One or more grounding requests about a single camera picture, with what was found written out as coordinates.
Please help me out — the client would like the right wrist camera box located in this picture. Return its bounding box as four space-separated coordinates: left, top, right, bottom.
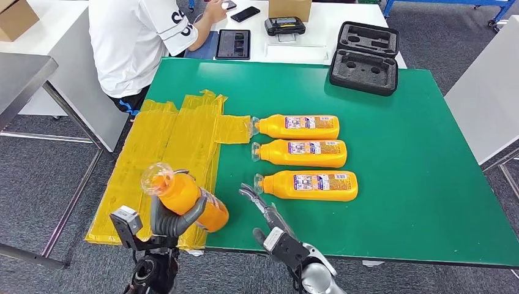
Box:
263 226 311 271

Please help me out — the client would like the black handheld controller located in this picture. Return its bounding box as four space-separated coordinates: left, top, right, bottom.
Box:
264 17 307 43

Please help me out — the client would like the blue wheeled frame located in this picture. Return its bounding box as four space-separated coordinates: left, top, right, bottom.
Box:
382 0 516 31

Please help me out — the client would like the white side table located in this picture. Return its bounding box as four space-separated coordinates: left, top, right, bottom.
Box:
444 15 519 167

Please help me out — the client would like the black foam-lined case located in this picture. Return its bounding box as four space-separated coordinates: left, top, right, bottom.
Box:
329 21 401 97

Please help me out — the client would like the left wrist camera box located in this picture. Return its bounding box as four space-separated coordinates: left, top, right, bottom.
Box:
109 205 179 251

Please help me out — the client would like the large cardboard box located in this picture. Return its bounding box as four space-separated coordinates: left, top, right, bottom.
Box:
0 0 40 42

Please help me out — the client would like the yellow plastic sheet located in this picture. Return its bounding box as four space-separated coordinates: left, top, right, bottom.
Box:
84 89 253 251

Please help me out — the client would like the small cardboard box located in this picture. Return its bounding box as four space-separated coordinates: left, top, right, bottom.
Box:
268 0 313 22

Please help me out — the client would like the person's right hand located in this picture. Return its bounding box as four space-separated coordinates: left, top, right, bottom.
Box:
204 0 229 24

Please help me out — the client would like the steel table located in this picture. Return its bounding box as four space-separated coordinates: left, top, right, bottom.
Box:
0 51 118 271

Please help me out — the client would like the white desk with side panel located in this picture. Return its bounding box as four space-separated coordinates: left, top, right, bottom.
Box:
0 0 130 153

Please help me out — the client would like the black smartphone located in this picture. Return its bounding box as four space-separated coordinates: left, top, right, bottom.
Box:
230 6 261 23

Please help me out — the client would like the person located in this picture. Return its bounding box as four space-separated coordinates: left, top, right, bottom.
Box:
87 0 229 116

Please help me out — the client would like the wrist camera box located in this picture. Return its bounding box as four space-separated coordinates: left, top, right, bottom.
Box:
109 205 179 251
263 226 311 271

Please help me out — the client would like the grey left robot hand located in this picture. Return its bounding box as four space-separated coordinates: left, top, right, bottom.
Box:
150 194 208 239

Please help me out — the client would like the orange detergent bottle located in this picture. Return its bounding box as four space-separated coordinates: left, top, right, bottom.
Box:
253 170 359 203
250 114 340 140
140 162 230 233
250 139 348 169

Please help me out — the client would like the blue tablet cover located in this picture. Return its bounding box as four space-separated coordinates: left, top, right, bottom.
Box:
183 31 220 60

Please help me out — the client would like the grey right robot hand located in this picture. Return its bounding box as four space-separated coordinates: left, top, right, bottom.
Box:
238 183 299 247

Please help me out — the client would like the black tablet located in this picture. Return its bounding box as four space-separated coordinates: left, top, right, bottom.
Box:
215 29 252 61

